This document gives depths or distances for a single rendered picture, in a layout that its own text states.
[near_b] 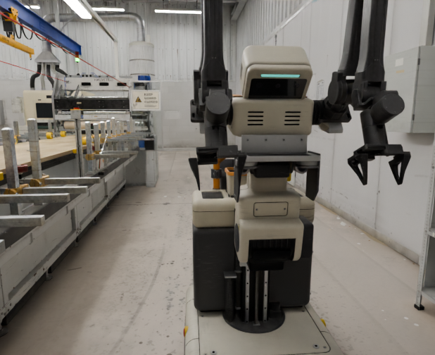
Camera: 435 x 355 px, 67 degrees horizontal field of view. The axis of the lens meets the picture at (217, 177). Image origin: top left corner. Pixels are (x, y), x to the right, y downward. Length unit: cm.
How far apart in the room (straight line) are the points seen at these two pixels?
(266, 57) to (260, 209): 50
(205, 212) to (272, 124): 50
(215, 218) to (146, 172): 435
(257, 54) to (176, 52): 1105
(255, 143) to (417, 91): 187
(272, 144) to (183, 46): 1114
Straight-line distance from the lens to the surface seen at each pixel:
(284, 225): 116
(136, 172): 586
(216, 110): 77
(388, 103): 92
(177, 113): 1192
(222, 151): 80
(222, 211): 141
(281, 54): 112
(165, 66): 1209
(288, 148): 112
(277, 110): 112
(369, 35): 102
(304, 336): 153
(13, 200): 153
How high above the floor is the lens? 115
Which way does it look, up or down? 10 degrees down
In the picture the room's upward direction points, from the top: straight up
